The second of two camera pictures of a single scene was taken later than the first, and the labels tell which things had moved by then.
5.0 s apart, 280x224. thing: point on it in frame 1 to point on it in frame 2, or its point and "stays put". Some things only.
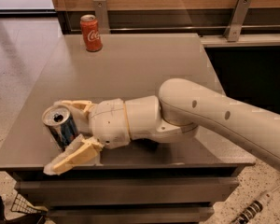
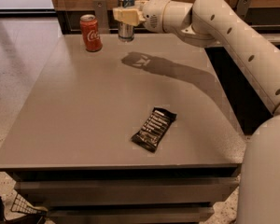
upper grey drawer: (131, 189) stays put
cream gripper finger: (80, 151) to (129, 15)
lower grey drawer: (131, 215) stays put
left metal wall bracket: (101, 11) stays put
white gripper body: (109, 123) to (153, 15)
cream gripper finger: (83, 105) to (141, 3)
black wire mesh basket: (20, 203) stays put
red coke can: (90, 29) stays put
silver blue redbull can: (61, 124) to (125, 0)
